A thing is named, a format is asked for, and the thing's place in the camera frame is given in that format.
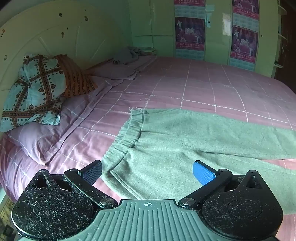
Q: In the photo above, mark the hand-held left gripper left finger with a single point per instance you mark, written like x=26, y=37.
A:
x=93, y=172

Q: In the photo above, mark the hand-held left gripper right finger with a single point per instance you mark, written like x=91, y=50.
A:
x=203, y=173

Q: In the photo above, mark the grey-green pants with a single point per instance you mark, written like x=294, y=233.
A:
x=166, y=143

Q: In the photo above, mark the purple pillow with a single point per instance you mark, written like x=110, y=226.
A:
x=37, y=141

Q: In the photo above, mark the pink checked bed sheet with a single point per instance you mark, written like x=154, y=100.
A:
x=189, y=85

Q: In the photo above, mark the orange striped pillow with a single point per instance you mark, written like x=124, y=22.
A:
x=76, y=78

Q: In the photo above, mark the blue patterned pillow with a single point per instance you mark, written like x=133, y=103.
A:
x=34, y=92

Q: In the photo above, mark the folded purple blanket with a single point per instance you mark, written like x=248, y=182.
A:
x=124, y=68

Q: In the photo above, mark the grey crumpled cloth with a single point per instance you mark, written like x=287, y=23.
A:
x=129, y=54

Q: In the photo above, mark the pale green wardrobe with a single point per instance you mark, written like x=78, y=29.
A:
x=217, y=30

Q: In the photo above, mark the white bed headboard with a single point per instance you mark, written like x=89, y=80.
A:
x=69, y=27

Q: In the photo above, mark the dark wooden door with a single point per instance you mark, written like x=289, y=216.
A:
x=289, y=41

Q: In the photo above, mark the white corner shelf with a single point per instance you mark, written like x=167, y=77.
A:
x=280, y=34

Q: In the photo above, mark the purple wall poster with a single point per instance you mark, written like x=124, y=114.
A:
x=190, y=32
x=244, y=41

